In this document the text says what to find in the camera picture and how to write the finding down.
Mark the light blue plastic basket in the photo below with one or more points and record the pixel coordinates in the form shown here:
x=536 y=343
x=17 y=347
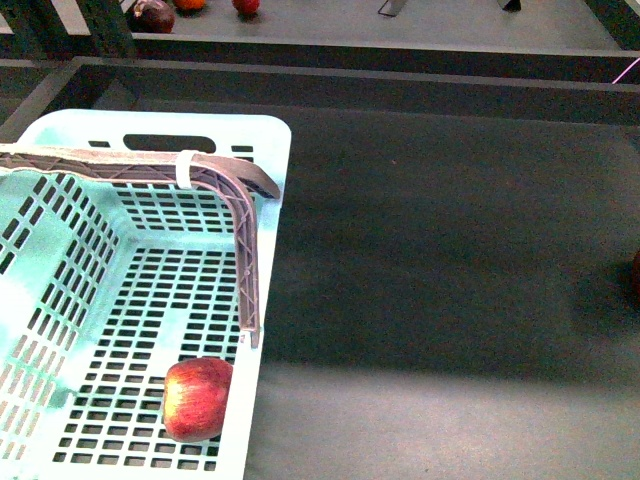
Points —
x=103 y=288

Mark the red yellow apple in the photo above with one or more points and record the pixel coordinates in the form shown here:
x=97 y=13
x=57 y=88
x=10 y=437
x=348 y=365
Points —
x=246 y=7

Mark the lower black display tray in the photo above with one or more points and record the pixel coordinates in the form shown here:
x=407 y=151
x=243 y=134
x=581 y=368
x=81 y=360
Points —
x=446 y=276

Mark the black display tray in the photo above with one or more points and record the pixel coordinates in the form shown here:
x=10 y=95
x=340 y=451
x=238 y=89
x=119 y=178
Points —
x=446 y=276
x=569 y=41

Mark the flat black shelf divider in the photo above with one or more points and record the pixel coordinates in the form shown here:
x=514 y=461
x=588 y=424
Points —
x=391 y=8

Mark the orange red tomato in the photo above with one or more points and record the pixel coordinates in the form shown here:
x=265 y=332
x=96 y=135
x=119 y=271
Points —
x=189 y=5

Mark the dark eggplant fruit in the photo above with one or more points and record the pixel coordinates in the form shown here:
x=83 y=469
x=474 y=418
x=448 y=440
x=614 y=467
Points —
x=152 y=16

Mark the upper black display tray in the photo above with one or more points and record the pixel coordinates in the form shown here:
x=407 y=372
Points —
x=569 y=41

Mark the black triangular shelf divider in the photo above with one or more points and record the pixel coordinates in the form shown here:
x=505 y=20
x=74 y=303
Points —
x=510 y=5

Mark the dark fruit at right edge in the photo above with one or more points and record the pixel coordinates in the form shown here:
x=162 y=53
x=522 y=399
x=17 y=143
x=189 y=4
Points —
x=635 y=274

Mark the grey basket handle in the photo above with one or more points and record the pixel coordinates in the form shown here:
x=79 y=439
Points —
x=232 y=179

